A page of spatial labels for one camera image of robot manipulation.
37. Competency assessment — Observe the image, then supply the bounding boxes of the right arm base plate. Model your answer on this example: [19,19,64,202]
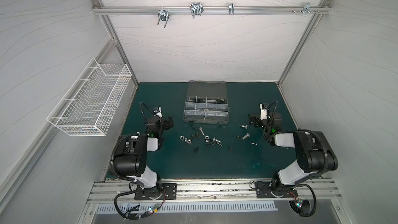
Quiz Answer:
[250,180,299,199]

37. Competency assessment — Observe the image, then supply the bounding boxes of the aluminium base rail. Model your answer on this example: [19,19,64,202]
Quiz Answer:
[86,178,343,204]

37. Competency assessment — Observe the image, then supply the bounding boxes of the metal u-bolt clamp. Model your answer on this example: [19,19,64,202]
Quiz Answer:
[157,9,170,28]
[189,2,204,18]

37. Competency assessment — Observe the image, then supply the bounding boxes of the small metal bracket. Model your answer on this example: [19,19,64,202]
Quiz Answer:
[229,3,235,16]

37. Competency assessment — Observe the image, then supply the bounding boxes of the aluminium crossbar rail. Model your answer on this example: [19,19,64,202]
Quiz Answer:
[93,5,332,16]

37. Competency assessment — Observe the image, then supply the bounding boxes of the right metal rail clamp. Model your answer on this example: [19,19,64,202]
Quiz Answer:
[292,3,320,16]

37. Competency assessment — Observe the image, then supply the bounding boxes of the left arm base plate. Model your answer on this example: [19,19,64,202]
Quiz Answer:
[134,183,177,201]

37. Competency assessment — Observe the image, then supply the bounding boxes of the grey compartment organizer box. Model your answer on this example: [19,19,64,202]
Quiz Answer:
[182,80,230,125]

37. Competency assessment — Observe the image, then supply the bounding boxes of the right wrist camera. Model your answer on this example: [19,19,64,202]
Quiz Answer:
[260,103,269,120]

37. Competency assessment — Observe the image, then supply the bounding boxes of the white wire basket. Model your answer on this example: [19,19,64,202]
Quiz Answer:
[47,58,132,137]

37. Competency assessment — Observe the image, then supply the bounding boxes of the green table mat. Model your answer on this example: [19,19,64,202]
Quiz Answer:
[122,83,296,179]

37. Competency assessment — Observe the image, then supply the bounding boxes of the white vent strip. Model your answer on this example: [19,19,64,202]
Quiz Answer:
[96,200,278,214]

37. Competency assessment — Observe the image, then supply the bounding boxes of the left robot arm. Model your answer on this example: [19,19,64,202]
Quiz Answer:
[110,116,174,196]

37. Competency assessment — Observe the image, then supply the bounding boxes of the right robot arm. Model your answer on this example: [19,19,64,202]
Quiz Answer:
[248,113,338,198]

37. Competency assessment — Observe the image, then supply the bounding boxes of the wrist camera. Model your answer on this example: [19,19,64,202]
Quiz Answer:
[260,103,269,120]
[153,107,163,118]

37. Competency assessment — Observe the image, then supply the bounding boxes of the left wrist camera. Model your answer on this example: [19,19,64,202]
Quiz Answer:
[153,107,163,118]

